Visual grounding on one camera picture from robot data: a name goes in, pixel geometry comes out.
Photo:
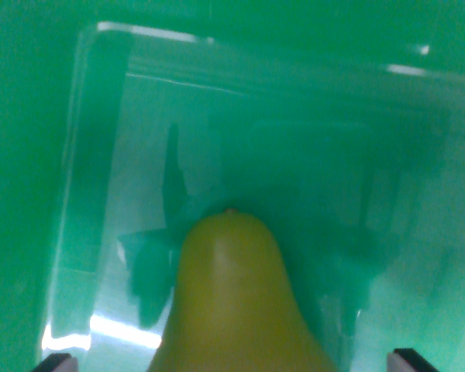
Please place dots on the green plastic bin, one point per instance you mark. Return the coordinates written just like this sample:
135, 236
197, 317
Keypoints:
294, 135

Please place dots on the green pear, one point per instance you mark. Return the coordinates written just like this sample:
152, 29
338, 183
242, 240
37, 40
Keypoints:
236, 302

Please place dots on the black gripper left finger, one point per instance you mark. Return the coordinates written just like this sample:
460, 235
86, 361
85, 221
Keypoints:
58, 363

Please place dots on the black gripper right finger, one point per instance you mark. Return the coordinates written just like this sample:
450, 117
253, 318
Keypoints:
408, 362

